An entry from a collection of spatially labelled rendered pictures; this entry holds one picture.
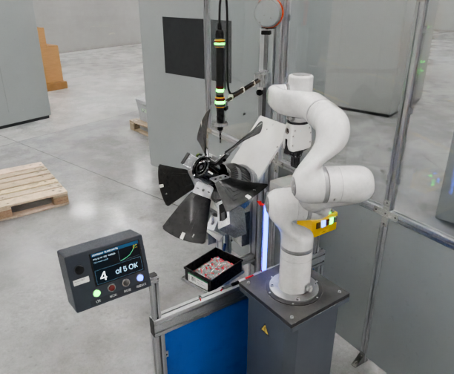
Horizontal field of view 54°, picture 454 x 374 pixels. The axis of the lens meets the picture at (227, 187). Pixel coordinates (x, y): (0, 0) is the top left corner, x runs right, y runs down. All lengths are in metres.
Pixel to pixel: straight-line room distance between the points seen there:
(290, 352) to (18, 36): 6.66
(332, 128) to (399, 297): 1.47
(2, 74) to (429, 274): 6.55
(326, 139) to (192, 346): 1.15
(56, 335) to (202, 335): 1.39
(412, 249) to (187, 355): 1.17
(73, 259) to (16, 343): 1.77
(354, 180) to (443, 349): 1.44
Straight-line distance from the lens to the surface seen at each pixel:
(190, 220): 2.14
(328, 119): 1.22
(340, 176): 1.21
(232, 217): 2.13
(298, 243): 1.63
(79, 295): 1.53
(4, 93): 7.65
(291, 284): 1.73
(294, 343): 1.76
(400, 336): 2.64
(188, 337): 1.97
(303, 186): 1.18
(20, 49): 7.71
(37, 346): 3.15
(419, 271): 2.38
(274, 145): 2.33
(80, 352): 3.02
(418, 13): 2.15
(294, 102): 1.44
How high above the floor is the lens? 2.02
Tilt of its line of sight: 24 degrees down
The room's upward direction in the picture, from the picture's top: straight up
